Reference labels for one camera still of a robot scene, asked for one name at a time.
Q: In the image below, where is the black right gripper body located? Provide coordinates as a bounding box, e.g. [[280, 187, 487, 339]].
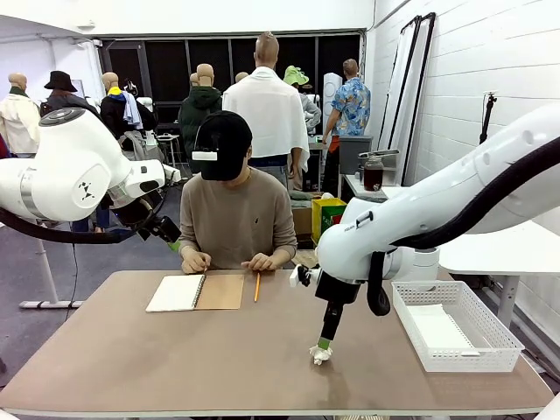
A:
[[321, 300, 347, 341]]

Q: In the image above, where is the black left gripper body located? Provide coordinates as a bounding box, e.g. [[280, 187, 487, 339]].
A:
[[139, 213, 182, 244]]

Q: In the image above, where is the white paper ball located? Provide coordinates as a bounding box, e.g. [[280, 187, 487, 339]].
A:
[[308, 344, 333, 367]]

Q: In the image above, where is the spiral notebook kraft cover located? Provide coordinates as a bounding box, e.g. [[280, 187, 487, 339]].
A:
[[144, 273, 246, 313]]

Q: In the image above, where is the white notebook sheet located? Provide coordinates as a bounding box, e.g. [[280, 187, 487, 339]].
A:
[[406, 304, 476, 350]]

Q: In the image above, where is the person's left forearm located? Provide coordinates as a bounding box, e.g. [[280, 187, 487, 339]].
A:
[[262, 235, 298, 269]]

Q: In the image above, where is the person's right forearm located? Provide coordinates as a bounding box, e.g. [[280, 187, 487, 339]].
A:
[[178, 234, 207, 259]]

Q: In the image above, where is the person's right hand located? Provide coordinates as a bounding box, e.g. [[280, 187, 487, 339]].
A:
[[180, 245, 212, 276]]

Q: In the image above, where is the person's left hand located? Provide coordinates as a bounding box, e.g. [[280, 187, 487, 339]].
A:
[[240, 252, 277, 272]]

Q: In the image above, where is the person's beige sweater torso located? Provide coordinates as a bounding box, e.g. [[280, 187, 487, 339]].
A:
[[178, 168, 298, 270]]

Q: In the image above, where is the brown cardboard box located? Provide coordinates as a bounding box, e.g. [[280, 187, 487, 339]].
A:
[[290, 205, 314, 250]]

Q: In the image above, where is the yellow green box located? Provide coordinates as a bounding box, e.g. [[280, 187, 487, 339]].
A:
[[311, 197, 348, 245]]

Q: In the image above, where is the black baseball cap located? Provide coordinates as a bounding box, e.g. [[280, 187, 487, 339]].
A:
[[191, 109, 254, 182]]

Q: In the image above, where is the white perforated plastic basket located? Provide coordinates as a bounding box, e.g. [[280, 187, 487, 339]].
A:
[[390, 280, 525, 374]]

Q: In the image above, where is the mannequin in dark green hoodie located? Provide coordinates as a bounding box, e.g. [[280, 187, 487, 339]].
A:
[[178, 63, 224, 174]]

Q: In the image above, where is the mannequin black jacket yellow collar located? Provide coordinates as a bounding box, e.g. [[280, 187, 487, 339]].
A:
[[99, 72, 158, 141]]

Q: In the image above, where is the white table leg foot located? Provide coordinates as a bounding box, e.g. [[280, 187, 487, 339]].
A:
[[19, 220, 84, 310]]

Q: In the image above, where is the small white shelf table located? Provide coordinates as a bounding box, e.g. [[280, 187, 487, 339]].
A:
[[343, 172, 417, 203]]

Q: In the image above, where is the brown glass jar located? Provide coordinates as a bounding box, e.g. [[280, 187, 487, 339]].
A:
[[362, 155, 385, 193]]

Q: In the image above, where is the mannequin in white cape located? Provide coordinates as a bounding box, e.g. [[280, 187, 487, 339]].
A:
[[221, 31, 311, 192]]

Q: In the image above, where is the grey bin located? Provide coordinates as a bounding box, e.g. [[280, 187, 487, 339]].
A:
[[339, 135, 374, 176]]

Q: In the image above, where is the grey metal lever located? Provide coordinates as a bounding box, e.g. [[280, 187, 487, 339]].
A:
[[357, 148, 400, 159]]

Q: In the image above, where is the mannequin with black hat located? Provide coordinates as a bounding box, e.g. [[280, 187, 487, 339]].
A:
[[38, 69, 100, 117]]

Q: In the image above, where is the white side table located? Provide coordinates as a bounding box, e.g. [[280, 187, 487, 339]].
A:
[[437, 218, 560, 329]]

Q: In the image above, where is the mannequin in cream shirt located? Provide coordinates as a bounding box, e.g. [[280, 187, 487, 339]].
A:
[[0, 72, 41, 158]]

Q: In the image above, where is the mannequin with green hat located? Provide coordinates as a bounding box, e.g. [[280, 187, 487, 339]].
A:
[[283, 65, 323, 132]]

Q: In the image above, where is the mannequin in floral shirt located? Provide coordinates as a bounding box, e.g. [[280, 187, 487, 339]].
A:
[[322, 58, 372, 198]]

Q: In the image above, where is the tall white tower appliance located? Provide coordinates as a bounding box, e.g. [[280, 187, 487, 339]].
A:
[[323, 72, 343, 122]]

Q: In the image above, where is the black framed white panel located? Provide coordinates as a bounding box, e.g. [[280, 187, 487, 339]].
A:
[[395, 11, 438, 187], [376, 15, 424, 152]]

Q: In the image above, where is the black tripod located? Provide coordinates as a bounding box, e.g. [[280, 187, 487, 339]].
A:
[[479, 90, 500, 145]]

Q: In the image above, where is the black wrist mount block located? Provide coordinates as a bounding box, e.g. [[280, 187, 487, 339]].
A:
[[314, 270, 362, 305]]

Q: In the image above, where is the black right arm hose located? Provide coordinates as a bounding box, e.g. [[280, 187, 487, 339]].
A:
[[367, 135, 560, 317]]

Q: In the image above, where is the black arm hose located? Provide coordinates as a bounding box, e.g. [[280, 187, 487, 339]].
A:
[[0, 192, 172, 245], [367, 135, 560, 317]]

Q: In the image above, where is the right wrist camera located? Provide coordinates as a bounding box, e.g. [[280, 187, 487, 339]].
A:
[[289, 264, 323, 289]]

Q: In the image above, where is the black left arm hose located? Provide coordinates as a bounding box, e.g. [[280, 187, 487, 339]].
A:
[[0, 192, 172, 245]]

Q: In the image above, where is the thin black floor cable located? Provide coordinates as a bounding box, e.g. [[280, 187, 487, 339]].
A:
[[65, 244, 80, 323]]

